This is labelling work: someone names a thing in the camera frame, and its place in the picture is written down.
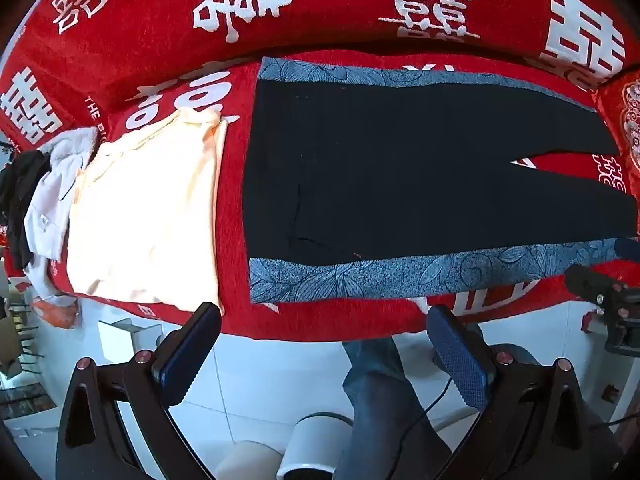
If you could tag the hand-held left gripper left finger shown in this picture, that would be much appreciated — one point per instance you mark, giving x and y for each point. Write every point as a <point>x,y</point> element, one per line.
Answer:
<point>187,355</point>

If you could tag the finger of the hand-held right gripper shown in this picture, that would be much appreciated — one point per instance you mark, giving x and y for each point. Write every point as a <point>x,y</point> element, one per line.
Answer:
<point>629,249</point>
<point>587,280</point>

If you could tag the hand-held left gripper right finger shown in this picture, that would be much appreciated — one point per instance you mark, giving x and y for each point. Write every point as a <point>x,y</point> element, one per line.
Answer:
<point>460,355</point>

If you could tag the black pants with grey floral sides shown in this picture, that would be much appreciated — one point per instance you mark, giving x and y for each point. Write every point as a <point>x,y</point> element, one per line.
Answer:
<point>400,170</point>

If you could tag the white box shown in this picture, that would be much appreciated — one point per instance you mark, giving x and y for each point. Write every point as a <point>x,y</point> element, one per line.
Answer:
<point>132,337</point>

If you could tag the person's leg in jeans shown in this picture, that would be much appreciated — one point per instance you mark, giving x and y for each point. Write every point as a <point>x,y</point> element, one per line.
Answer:
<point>385,410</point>

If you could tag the orange cloth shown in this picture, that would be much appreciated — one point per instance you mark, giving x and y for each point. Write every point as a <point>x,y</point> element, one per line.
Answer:
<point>57,312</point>

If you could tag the cream shirt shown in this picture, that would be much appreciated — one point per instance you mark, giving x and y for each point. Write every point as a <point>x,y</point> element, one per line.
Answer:
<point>145,210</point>

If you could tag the white cylindrical bin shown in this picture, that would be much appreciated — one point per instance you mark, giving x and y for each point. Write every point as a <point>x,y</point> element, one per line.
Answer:
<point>320,447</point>

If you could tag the white shirt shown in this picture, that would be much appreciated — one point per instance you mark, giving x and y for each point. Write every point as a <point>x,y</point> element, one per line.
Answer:
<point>47,210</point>

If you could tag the black cloth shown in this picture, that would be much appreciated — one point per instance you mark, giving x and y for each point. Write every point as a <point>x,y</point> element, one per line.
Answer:
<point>22,185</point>

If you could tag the white fleece cloth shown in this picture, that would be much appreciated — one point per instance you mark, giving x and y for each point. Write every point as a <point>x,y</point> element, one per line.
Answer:
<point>75,144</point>

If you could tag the red printed blanket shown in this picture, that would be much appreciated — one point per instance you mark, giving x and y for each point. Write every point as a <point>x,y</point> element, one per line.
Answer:
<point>310,30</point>

